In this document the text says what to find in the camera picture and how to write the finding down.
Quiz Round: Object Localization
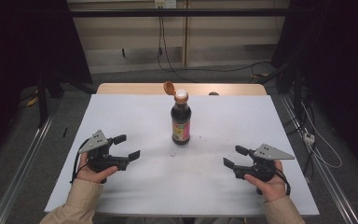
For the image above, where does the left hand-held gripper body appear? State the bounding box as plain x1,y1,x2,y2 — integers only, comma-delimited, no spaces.
77,129,131,174

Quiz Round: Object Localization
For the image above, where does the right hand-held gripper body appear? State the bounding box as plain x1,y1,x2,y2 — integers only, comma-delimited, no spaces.
231,143,296,184

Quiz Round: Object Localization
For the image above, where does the dark soy sauce bottle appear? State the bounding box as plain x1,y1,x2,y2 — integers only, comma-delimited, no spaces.
162,80,193,147

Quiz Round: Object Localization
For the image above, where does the person's left hand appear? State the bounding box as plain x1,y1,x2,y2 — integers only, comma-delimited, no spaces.
76,151,119,185

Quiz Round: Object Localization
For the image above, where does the person's right hand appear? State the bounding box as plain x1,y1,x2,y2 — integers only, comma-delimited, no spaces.
243,160,287,203

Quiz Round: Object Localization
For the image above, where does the white table sheet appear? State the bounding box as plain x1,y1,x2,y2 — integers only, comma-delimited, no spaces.
44,93,321,217

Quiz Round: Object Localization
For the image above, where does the wooden table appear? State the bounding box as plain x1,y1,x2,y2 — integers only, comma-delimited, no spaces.
96,81,268,97

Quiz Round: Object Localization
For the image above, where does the white power strip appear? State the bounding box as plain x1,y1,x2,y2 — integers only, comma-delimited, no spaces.
303,132,316,147

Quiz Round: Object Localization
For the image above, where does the beige panelled counter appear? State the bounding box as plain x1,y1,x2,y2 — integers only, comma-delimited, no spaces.
66,0,291,75

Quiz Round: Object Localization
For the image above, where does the black horizontal bar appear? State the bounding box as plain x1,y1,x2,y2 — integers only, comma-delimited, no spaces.
69,7,291,19

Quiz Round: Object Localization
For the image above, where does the black curtain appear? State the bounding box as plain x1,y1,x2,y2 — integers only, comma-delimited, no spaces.
0,0,93,157
271,0,358,175

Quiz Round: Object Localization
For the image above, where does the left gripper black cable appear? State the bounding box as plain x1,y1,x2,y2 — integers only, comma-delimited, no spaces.
70,137,91,185

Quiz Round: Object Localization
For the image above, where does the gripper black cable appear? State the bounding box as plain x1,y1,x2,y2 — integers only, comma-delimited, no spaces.
70,137,91,185
273,169,292,197

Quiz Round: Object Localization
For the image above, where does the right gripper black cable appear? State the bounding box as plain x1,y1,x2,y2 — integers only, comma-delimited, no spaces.
273,169,292,197

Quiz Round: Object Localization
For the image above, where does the aluminium floor rail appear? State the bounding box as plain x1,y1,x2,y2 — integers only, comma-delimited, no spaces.
0,113,59,224
280,92,358,224

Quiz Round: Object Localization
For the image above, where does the black floor cable bundle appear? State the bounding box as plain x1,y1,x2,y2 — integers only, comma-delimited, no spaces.
283,90,316,176

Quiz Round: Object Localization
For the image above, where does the white floor cable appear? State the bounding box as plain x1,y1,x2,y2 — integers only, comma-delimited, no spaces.
300,102,343,170

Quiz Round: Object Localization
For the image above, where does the black power cable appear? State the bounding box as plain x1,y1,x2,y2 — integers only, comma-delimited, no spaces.
156,7,164,68
160,7,272,84

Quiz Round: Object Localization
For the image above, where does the white wall socket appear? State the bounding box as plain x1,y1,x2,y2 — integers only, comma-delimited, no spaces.
154,0,178,9

